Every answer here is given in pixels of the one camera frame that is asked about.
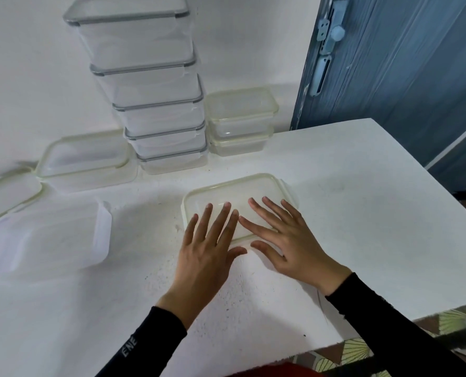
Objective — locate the person's right hand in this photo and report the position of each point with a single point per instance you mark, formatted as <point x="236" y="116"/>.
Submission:
<point x="303" y="255"/>

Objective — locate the person's left hand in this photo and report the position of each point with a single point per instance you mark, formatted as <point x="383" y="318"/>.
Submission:
<point x="201" y="274"/>

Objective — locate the small clear container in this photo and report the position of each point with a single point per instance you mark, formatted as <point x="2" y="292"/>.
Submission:
<point x="238" y="149"/>

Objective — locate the medium grey-rimmed clear lid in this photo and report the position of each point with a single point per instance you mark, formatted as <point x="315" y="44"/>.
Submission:
<point x="166" y="133"/>
<point x="174" y="154"/>

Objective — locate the small green-rimmed clear lid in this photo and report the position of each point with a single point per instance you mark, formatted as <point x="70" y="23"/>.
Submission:
<point x="240" y="102"/>

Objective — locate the large green-rimmed clear lid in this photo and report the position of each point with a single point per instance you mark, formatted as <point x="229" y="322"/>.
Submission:
<point x="9" y="198"/>

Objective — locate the large clear food container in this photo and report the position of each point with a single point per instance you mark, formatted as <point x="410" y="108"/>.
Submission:
<point x="138" y="43"/>

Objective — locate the person's right forearm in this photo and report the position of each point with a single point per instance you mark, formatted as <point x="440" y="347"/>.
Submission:
<point x="394" y="329"/>

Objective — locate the person's left forearm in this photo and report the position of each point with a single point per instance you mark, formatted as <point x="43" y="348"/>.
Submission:
<point x="142" y="345"/>

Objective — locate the white table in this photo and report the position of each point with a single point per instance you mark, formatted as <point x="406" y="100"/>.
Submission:
<point x="374" y="184"/>

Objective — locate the red garment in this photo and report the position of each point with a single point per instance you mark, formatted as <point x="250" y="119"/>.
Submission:
<point x="276" y="372"/>

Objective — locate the blue-grey door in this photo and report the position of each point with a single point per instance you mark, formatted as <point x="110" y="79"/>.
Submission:
<point x="405" y="66"/>

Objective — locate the light blue door latch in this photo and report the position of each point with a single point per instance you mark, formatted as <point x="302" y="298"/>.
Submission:
<point x="332" y="29"/>

